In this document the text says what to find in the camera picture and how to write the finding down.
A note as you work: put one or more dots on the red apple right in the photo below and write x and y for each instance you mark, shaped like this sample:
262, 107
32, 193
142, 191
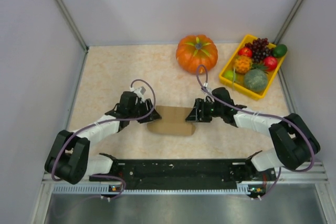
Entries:
270, 63

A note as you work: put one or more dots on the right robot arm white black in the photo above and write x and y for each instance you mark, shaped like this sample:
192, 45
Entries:
293, 142

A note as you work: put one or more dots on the red apple left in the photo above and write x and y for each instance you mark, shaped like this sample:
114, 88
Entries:
245, 52

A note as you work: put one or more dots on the white cable duct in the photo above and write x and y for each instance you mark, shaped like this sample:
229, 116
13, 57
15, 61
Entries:
105, 189

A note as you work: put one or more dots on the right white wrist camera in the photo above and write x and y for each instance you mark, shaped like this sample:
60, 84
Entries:
206, 89

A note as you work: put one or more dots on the orange pumpkin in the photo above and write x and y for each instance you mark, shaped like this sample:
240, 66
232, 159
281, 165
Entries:
195, 50

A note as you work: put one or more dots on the dark purple grape bunch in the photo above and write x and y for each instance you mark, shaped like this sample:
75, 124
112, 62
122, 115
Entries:
260, 49

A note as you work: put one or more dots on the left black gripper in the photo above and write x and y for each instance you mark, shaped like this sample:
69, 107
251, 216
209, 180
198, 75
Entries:
149, 105

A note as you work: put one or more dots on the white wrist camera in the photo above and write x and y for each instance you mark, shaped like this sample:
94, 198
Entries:
139, 92
206, 89

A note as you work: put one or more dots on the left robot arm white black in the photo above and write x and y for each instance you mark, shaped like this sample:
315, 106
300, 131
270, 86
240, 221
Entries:
69, 158

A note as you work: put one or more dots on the green melon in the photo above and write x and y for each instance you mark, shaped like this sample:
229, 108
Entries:
255, 80

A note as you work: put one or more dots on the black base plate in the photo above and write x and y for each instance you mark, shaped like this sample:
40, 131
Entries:
187, 173

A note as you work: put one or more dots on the yellow plastic tray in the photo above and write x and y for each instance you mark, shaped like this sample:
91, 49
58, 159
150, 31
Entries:
253, 66

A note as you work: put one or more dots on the green lime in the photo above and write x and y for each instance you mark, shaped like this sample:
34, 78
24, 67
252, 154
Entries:
230, 75

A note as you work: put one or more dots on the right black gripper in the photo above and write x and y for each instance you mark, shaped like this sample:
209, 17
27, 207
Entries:
197, 116

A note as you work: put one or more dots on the green avocado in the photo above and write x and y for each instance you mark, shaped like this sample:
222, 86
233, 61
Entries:
279, 51

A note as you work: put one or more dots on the brown cardboard box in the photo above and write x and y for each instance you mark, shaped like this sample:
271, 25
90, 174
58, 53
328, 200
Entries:
172, 121

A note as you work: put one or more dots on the red apple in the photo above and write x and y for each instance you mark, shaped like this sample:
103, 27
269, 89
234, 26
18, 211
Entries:
245, 52
270, 63

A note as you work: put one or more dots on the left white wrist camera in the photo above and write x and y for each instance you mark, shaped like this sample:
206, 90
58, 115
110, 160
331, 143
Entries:
139, 92

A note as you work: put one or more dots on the orange pineapple toy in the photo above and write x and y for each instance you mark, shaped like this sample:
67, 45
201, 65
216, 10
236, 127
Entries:
242, 64

